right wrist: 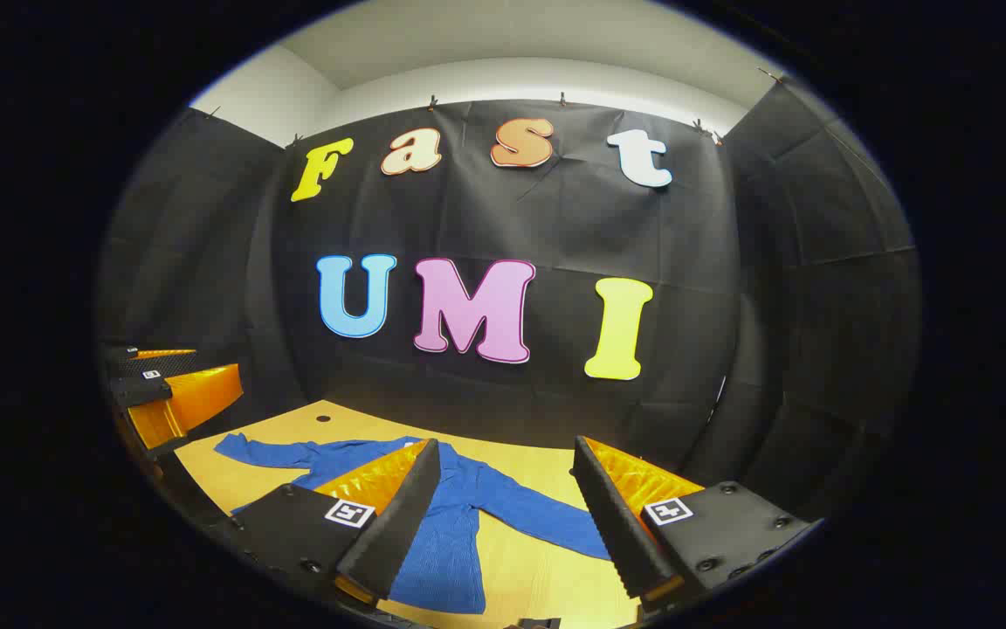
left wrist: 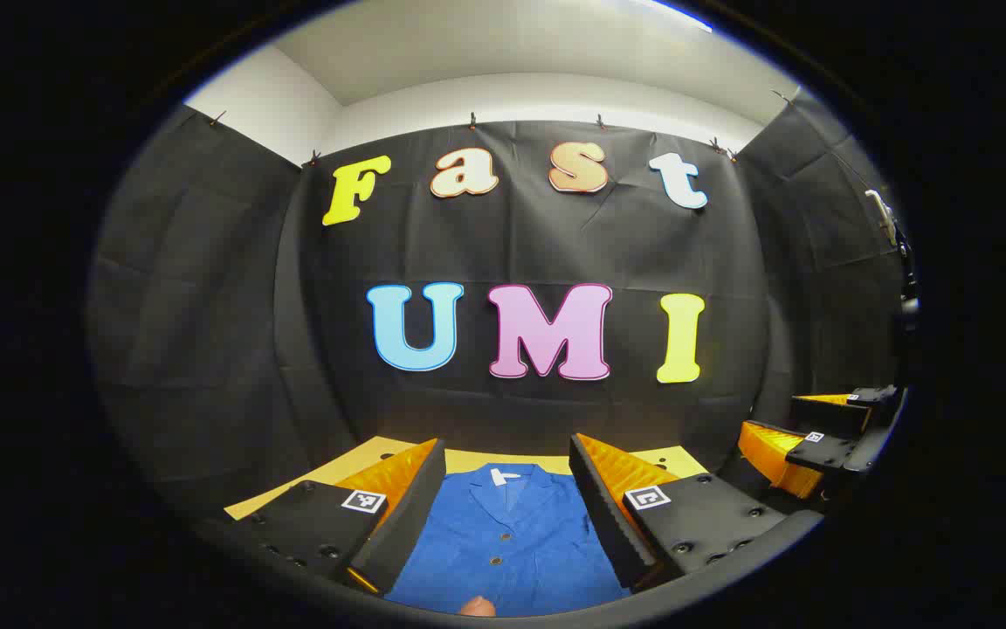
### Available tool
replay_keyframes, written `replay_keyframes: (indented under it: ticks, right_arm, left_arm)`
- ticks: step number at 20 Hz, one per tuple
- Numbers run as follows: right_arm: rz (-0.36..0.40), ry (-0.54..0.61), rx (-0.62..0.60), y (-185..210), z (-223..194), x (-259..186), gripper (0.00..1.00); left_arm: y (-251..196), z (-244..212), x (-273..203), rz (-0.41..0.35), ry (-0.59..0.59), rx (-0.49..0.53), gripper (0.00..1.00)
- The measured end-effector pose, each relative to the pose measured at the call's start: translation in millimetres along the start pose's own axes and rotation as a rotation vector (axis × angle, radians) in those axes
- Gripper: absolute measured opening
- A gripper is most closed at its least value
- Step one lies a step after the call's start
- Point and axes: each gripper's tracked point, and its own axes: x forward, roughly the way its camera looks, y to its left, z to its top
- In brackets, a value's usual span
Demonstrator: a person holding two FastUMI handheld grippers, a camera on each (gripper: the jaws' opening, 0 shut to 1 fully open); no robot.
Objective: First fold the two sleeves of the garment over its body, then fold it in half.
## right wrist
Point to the blue knitted sweater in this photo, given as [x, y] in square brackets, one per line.
[451, 542]

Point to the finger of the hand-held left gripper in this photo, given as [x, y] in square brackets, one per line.
[141, 390]
[162, 363]

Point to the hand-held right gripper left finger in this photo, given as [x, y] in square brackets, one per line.
[398, 524]

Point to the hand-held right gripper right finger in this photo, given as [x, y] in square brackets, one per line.
[616, 524]

